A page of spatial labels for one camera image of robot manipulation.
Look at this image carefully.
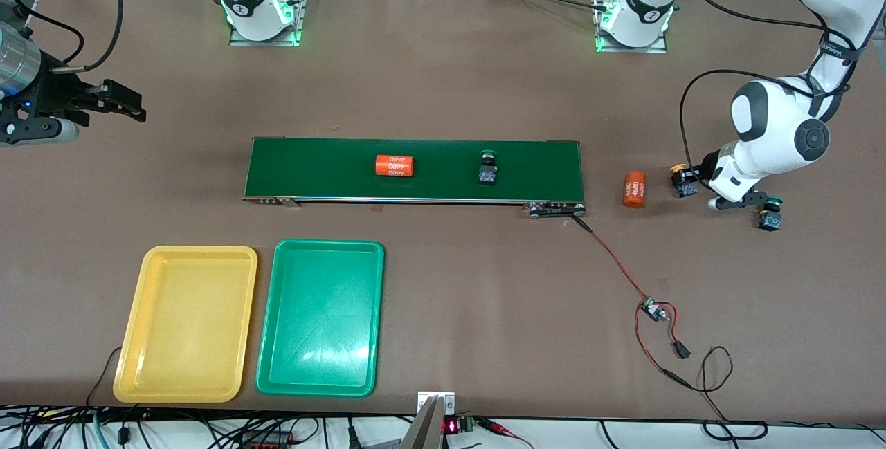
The black looped wire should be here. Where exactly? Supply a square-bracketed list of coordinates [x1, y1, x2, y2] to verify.
[664, 345, 769, 441]

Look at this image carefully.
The thin black table cable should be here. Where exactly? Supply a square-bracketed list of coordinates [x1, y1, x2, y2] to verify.
[85, 345, 124, 410]

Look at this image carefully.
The yellow plastic tray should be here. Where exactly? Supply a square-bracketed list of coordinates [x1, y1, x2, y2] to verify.
[113, 245, 259, 405]

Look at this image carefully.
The small speed controller board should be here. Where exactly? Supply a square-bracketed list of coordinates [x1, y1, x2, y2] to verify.
[638, 298, 671, 323]

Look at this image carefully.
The yellow push button switch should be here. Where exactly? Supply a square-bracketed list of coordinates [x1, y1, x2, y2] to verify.
[669, 163, 700, 198]

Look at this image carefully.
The orange power strip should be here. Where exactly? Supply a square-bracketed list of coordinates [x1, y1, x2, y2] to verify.
[239, 432, 295, 449]

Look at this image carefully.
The red clip lead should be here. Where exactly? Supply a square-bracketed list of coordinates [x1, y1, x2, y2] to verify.
[483, 419, 535, 449]

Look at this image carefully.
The grey metal camera mount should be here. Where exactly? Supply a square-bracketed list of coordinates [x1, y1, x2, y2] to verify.
[400, 391, 458, 449]

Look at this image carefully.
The red black conveyor wire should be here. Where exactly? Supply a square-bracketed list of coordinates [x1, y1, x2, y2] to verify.
[573, 216, 693, 389]

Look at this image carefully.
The green conveyor belt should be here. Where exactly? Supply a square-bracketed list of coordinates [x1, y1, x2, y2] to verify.
[242, 136, 588, 220]

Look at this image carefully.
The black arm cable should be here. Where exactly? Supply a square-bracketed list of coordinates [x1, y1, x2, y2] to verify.
[10, 0, 127, 73]
[678, 0, 866, 190]

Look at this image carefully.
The green plastic tray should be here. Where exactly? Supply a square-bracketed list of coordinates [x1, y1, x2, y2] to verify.
[255, 238, 386, 398]

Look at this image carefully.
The orange 4680 battery cylinder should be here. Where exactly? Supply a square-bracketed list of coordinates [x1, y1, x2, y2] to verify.
[374, 154, 415, 178]
[621, 171, 648, 209]

